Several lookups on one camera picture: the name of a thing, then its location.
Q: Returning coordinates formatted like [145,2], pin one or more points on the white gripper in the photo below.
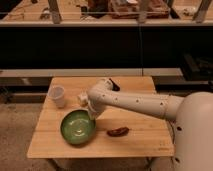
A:
[94,110]

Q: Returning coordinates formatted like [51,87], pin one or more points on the green ceramic bowl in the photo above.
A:
[77,128]

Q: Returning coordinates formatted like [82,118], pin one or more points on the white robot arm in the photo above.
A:
[192,115]

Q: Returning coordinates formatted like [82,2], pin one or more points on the black smartphone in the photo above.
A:
[115,86]

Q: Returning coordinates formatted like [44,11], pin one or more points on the dried red chili pepper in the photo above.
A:
[118,132]

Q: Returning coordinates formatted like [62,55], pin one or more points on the wooden table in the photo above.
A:
[147,136]

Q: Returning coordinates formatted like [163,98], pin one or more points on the white plastic cup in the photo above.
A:
[57,95]

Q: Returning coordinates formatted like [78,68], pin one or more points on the long wooden shelf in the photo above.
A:
[107,12]

